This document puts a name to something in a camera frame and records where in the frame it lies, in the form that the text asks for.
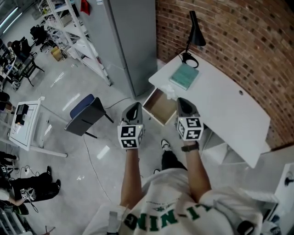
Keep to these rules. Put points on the cardboard box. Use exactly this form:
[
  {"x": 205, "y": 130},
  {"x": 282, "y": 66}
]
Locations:
[{"x": 57, "y": 54}]

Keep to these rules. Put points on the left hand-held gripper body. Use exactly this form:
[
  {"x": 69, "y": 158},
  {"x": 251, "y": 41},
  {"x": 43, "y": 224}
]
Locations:
[{"x": 131, "y": 134}]

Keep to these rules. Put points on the black device box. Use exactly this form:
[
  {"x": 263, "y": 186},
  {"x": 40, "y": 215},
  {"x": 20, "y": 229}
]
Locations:
[{"x": 21, "y": 113}]

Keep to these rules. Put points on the black side table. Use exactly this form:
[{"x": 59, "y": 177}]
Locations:
[{"x": 27, "y": 66}]

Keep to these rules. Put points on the red cloth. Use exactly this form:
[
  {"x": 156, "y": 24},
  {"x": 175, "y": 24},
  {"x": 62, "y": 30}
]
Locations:
[{"x": 85, "y": 7}]

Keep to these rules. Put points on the white power strip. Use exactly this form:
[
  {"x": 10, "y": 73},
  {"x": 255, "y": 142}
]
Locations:
[{"x": 26, "y": 170}]

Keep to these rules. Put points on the grey metal cabinet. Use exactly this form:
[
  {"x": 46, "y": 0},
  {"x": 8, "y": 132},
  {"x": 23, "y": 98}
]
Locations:
[{"x": 131, "y": 46}]

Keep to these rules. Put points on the white item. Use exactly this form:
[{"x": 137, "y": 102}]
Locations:
[{"x": 168, "y": 90}]

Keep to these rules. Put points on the person's white printed shirt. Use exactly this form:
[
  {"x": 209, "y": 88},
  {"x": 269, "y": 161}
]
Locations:
[{"x": 170, "y": 206}]

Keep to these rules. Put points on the person's black trouser leg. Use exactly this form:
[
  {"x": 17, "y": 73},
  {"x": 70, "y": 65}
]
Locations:
[{"x": 171, "y": 160}]

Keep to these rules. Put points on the blue black chair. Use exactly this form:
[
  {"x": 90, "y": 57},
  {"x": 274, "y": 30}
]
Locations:
[{"x": 86, "y": 117}]

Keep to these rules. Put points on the person's left forearm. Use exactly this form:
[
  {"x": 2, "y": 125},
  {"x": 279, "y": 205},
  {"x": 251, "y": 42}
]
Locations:
[{"x": 130, "y": 176}]

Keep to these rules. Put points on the white cabinet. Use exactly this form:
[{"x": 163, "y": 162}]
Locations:
[{"x": 286, "y": 190}]

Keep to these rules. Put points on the white desk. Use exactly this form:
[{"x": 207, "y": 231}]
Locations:
[{"x": 220, "y": 110}]

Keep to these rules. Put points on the teal book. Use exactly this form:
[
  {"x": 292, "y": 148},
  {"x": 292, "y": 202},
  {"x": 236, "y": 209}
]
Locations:
[{"x": 184, "y": 76}]

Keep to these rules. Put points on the dark wristwatch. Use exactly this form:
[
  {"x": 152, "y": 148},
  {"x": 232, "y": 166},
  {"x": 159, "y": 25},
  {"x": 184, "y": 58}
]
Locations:
[{"x": 190, "y": 147}]

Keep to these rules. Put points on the white under-desk drawer unit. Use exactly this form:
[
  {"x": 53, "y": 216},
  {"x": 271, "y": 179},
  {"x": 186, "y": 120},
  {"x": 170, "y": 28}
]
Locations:
[{"x": 229, "y": 153}]

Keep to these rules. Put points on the person's right forearm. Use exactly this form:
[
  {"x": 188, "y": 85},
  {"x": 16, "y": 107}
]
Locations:
[{"x": 197, "y": 174}]

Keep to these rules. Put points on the person's black white shoe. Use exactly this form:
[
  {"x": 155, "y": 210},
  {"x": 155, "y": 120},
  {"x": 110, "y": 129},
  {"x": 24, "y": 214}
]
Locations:
[{"x": 165, "y": 144}]

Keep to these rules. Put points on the white shelving rack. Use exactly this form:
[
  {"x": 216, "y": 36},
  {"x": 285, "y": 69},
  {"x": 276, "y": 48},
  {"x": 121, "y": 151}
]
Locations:
[{"x": 75, "y": 39}]

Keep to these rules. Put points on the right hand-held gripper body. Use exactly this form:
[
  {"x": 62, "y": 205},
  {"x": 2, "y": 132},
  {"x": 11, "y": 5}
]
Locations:
[{"x": 190, "y": 128}]

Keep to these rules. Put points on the black desk lamp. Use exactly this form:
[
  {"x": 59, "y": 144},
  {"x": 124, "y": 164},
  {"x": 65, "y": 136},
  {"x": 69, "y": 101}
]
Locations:
[{"x": 196, "y": 34}]

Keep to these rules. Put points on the small white table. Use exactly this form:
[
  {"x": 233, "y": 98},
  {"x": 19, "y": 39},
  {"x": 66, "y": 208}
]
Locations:
[{"x": 28, "y": 130}]

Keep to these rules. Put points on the wooden drawer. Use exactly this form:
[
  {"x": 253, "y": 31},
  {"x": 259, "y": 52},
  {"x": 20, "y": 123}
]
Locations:
[{"x": 160, "y": 105}]

